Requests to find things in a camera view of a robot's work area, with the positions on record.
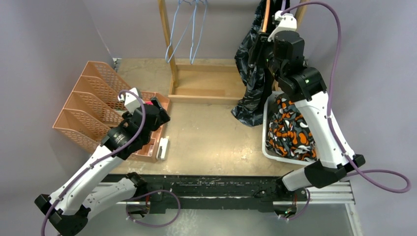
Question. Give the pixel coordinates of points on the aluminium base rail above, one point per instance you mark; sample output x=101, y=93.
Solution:
x=163, y=192

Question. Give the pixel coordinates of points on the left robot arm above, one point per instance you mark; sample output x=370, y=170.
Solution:
x=74, y=204

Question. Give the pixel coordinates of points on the white stapler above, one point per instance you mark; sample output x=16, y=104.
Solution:
x=162, y=149

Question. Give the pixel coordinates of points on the black garment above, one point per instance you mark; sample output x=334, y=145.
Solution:
x=276, y=5

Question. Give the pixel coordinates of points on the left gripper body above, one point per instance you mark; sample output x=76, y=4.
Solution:
x=162, y=117

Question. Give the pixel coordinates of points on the orange camouflage shorts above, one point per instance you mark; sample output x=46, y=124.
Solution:
x=290, y=133

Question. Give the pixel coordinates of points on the purple hanger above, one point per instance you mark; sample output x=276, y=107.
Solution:
x=283, y=5

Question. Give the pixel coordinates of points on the orange hanger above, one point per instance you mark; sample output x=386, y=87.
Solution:
x=265, y=16

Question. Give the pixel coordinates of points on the peach plastic file organizer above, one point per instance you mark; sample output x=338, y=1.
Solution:
x=93, y=108

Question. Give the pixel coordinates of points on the wooden clothes rack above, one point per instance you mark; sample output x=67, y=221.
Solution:
x=200, y=83

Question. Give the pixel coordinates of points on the grey camouflage shorts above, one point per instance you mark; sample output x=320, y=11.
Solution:
x=248, y=110

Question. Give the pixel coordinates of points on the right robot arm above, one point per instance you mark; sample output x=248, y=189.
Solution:
x=281, y=54

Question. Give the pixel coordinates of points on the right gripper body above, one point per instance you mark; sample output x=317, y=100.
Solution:
x=263, y=54

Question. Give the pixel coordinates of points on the white plastic basket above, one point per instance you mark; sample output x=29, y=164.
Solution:
x=277, y=156

